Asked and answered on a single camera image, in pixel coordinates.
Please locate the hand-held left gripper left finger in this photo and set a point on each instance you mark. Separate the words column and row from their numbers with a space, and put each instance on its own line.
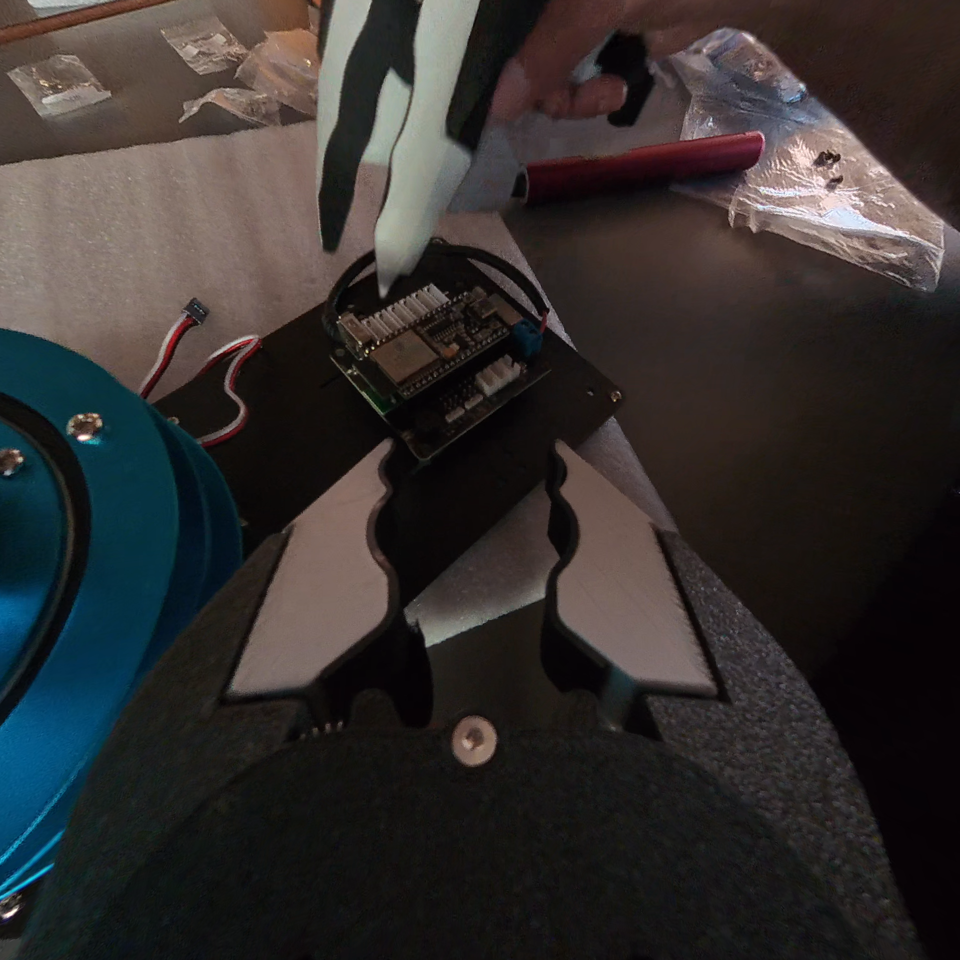
column 315, row 600

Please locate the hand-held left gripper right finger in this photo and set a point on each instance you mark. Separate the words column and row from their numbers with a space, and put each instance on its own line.
column 630, row 600

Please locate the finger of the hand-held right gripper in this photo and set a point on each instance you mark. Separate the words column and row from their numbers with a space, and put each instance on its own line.
column 420, row 195
column 331, row 112

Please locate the black control circuit board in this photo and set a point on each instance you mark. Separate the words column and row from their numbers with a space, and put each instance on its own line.
column 442, row 360

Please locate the red metal screwdriver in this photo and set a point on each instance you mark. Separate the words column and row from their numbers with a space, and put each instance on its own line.
column 645, row 165

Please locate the blue hobby robot arm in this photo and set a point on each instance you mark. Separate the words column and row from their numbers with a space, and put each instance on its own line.
column 75, row 600

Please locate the grey desk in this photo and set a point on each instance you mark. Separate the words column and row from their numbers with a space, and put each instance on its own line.
column 712, row 375

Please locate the person's right hand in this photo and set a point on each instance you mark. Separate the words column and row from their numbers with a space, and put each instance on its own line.
column 555, row 67

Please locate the white foam sheet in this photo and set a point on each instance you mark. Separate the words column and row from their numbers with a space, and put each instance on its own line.
column 150, row 210

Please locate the large clear plastic bag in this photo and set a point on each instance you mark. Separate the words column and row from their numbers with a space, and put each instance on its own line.
column 840, row 210

